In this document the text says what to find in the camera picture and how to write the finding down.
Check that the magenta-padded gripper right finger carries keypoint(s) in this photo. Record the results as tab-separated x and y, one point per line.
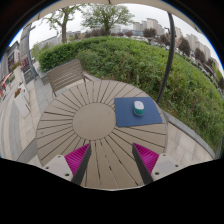
146	157

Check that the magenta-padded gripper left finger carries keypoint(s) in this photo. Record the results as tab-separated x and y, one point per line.
77	157

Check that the round-crowned leafy tree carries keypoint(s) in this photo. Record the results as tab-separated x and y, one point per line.
106	16

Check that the thin-trunked leafy tree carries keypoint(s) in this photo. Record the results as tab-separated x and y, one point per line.
64	28

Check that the group of apartment buildings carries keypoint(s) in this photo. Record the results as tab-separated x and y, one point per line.
193	41

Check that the blue mouse pad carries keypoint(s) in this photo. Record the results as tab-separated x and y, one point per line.
126	113

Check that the white planter box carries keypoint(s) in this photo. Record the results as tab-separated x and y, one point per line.
21	100

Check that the white and teal computer mouse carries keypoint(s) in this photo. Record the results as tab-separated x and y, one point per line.
139	107

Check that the tall dark sign pillar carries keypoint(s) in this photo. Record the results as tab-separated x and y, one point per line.
26	56

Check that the beige umbrella canopy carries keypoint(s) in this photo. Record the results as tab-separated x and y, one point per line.
140	2

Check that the wooden slatted chair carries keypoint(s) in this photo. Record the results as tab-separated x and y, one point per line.
65	75

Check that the black curved umbrella pole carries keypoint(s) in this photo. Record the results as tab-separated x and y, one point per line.
169	56

